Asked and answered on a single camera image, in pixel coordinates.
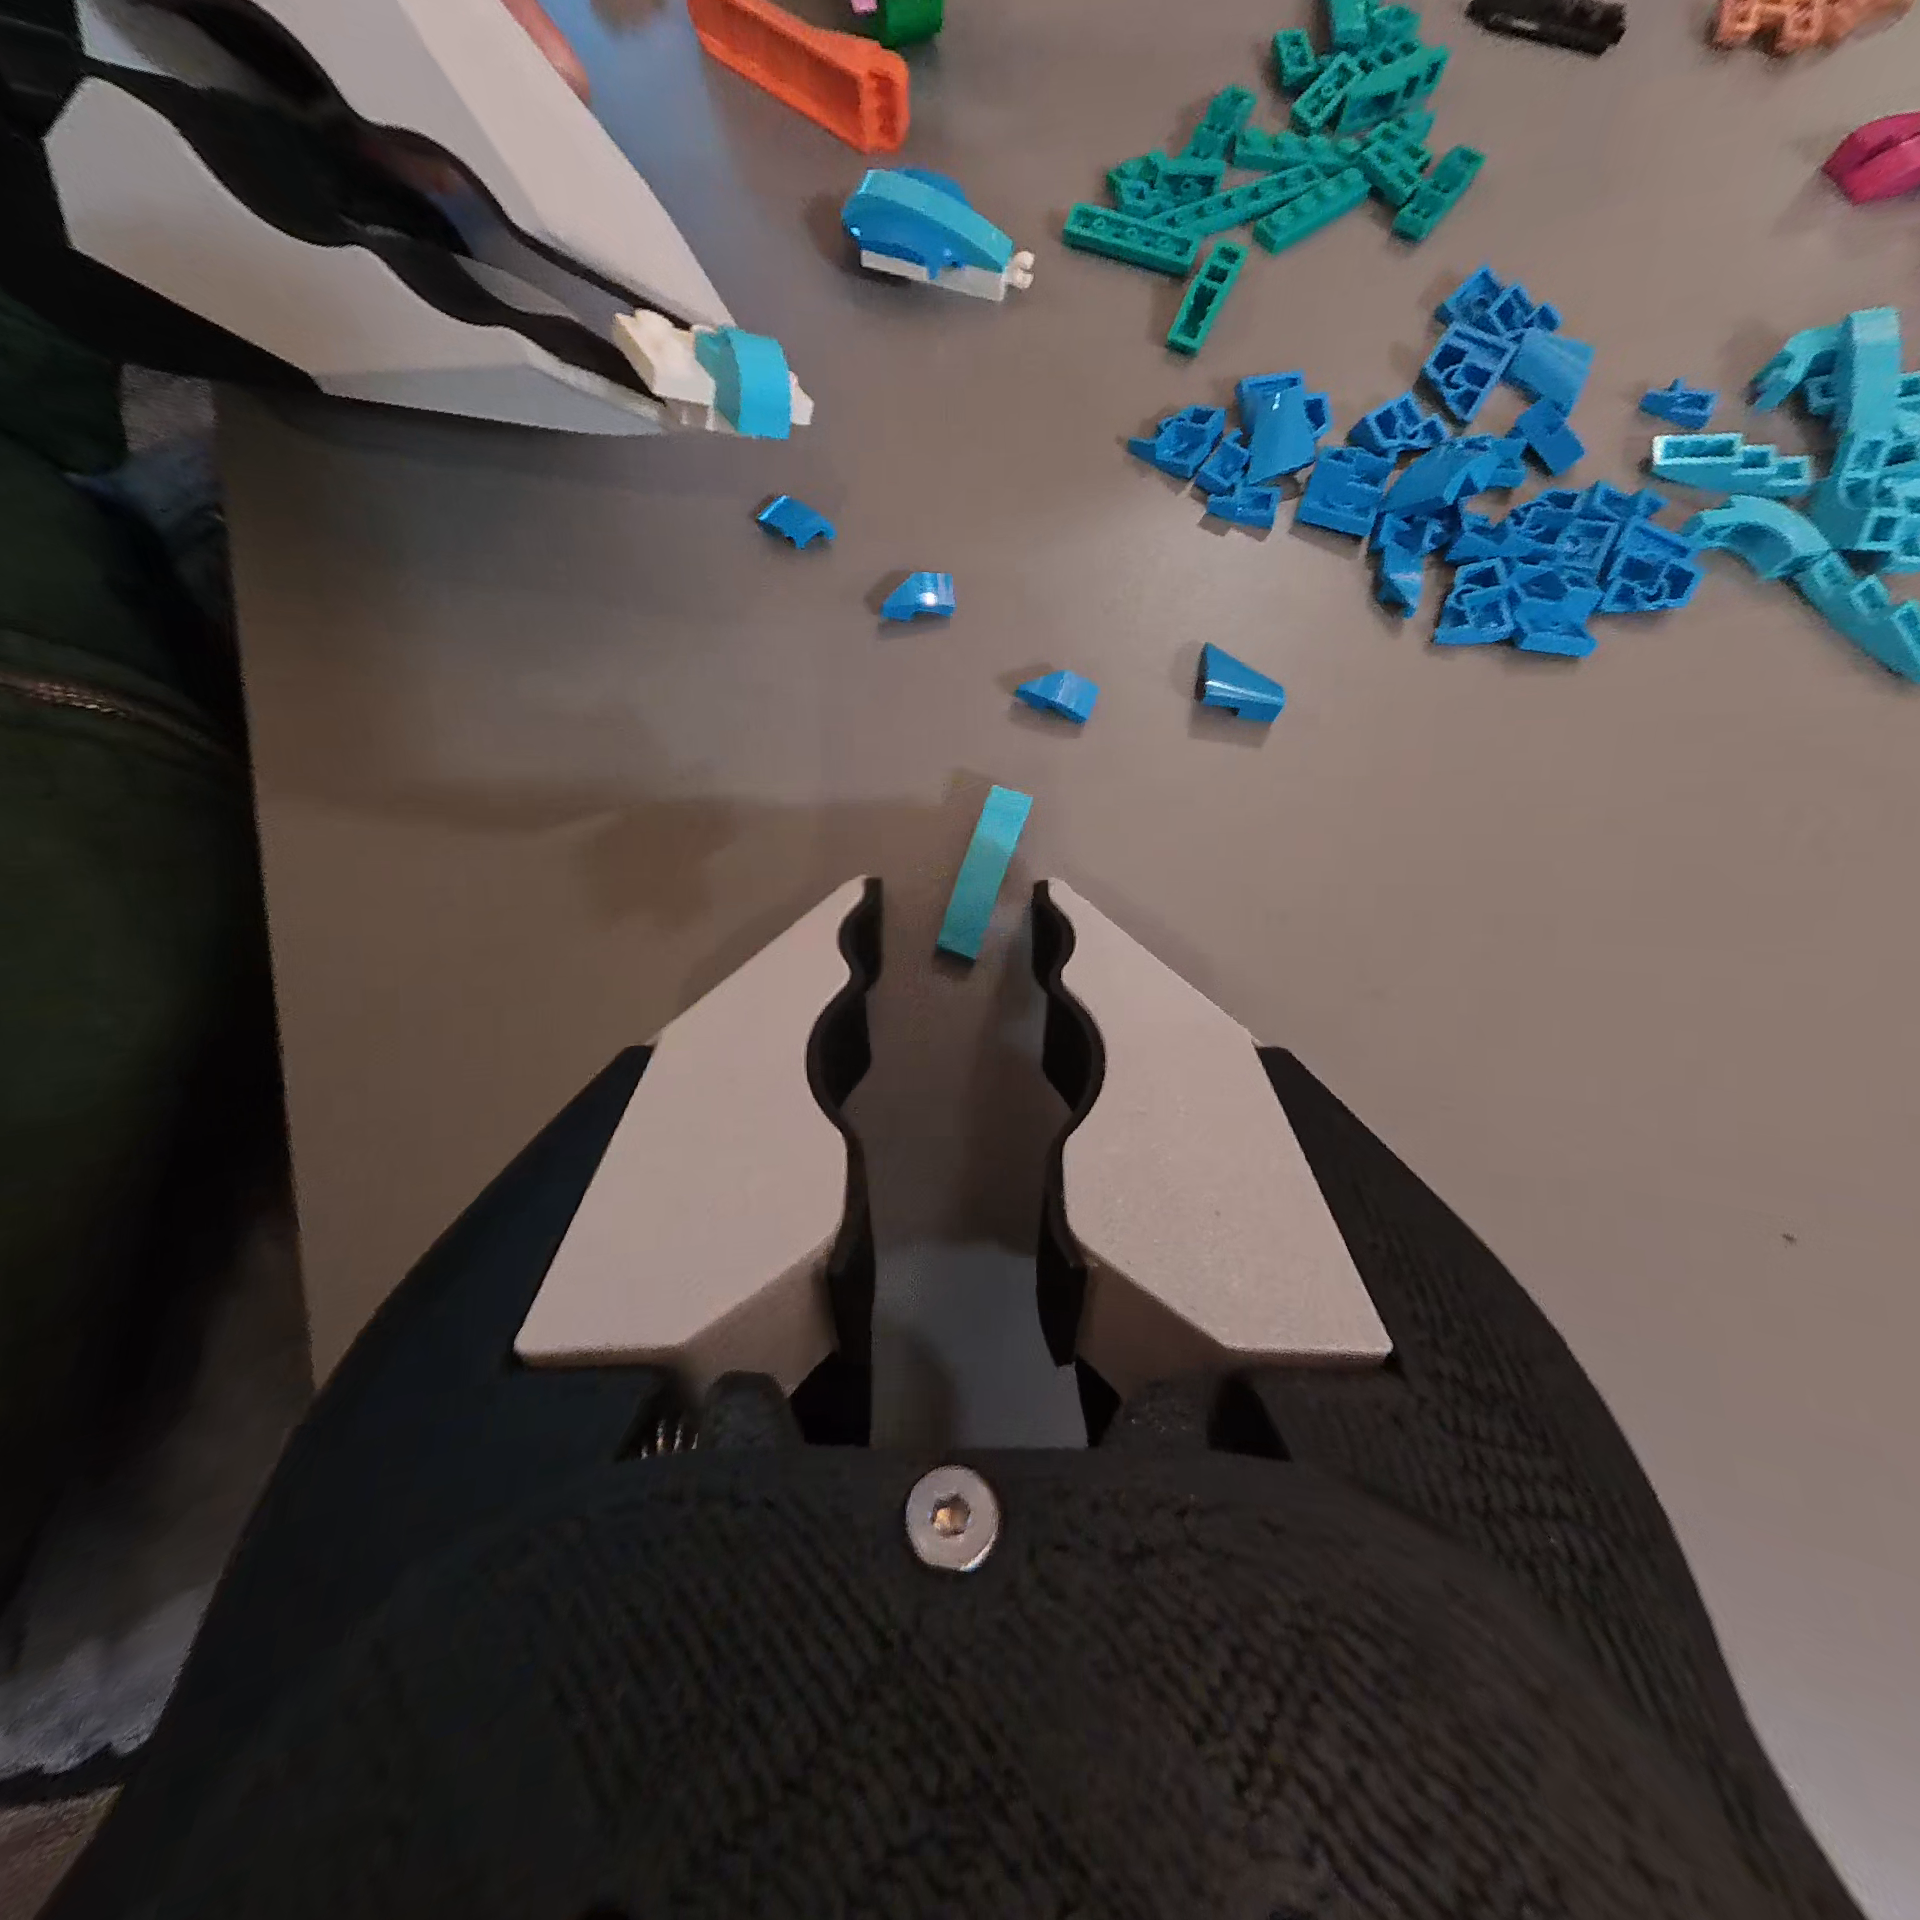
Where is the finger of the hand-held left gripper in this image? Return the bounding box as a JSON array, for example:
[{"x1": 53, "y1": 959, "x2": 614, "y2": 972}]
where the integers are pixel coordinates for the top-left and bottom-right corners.
[
  {"x1": 38, "y1": 76, "x2": 672, "y2": 443},
  {"x1": 244, "y1": 0, "x2": 735, "y2": 328}
]

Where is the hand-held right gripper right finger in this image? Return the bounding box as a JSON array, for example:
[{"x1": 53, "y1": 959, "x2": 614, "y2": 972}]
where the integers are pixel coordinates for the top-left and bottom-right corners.
[{"x1": 1028, "y1": 882, "x2": 1396, "y2": 1414}]

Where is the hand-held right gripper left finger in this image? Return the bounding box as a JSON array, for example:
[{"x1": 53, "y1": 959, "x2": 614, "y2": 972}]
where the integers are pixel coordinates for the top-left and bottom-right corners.
[{"x1": 515, "y1": 877, "x2": 886, "y2": 1407}]

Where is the white stepped lego assembly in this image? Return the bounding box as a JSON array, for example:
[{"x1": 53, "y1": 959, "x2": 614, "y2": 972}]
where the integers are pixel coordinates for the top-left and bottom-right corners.
[{"x1": 611, "y1": 307, "x2": 821, "y2": 440}]

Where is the blue and white lego model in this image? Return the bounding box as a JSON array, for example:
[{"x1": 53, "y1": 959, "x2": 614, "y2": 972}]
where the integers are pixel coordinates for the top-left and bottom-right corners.
[{"x1": 833, "y1": 163, "x2": 1038, "y2": 312}]

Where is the pile of blue lego pieces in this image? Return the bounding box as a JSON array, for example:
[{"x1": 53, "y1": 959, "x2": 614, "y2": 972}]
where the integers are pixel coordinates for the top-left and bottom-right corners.
[{"x1": 1126, "y1": 266, "x2": 1720, "y2": 660}]

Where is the pile of teal lego pieces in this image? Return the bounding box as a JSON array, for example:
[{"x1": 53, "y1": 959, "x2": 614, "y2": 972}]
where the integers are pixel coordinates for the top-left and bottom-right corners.
[{"x1": 1060, "y1": 0, "x2": 1489, "y2": 356}]

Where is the pile of turquoise lego pieces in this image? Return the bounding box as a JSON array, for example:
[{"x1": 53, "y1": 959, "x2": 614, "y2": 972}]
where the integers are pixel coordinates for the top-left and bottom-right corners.
[{"x1": 1647, "y1": 307, "x2": 1920, "y2": 686}]

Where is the black lego piece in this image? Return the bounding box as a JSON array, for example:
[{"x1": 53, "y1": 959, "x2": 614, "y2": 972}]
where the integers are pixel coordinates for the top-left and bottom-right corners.
[{"x1": 1461, "y1": 0, "x2": 1632, "y2": 56}]

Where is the pile of pink lego pieces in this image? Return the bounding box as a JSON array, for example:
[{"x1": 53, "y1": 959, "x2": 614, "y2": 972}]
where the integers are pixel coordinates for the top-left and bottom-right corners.
[{"x1": 1822, "y1": 111, "x2": 1920, "y2": 208}]

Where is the pile of coral lego pieces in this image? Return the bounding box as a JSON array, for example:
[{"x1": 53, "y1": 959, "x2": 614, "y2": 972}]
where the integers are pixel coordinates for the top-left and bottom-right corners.
[{"x1": 1707, "y1": 0, "x2": 1902, "y2": 59}]

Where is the orange brick separator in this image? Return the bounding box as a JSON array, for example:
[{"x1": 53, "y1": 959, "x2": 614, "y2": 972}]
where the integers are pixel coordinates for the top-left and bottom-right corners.
[{"x1": 686, "y1": 0, "x2": 913, "y2": 155}]

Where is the green zip jacket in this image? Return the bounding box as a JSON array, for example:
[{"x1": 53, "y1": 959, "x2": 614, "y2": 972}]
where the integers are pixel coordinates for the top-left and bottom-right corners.
[{"x1": 0, "y1": 285, "x2": 304, "y2": 1652}]

